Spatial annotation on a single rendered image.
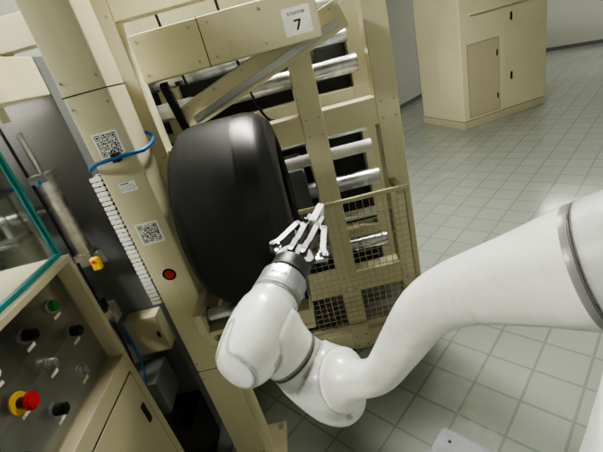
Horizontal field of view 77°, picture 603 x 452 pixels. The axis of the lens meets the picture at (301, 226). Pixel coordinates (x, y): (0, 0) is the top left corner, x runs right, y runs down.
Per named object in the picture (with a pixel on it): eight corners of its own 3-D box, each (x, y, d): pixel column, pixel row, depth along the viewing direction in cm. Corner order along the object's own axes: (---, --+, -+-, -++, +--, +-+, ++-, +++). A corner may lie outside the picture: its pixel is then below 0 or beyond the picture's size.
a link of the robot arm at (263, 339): (235, 290, 70) (284, 334, 73) (190, 362, 58) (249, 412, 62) (273, 270, 63) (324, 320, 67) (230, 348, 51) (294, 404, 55)
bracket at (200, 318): (202, 340, 125) (191, 317, 121) (219, 275, 162) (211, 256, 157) (212, 338, 125) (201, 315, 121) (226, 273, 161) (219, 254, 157)
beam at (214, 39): (144, 85, 126) (124, 36, 120) (164, 80, 149) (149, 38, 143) (323, 37, 123) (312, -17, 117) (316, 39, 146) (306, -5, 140)
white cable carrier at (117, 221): (152, 305, 133) (88, 179, 113) (156, 297, 138) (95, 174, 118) (164, 302, 133) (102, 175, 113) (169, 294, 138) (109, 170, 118)
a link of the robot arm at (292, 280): (248, 276, 66) (261, 254, 71) (253, 310, 72) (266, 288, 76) (297, 288, 64) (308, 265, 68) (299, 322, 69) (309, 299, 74)
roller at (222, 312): (209, 325, 128) (204, 317, 126) (210, 315, 132) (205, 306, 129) (310, 301, 126) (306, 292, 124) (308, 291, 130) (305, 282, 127)
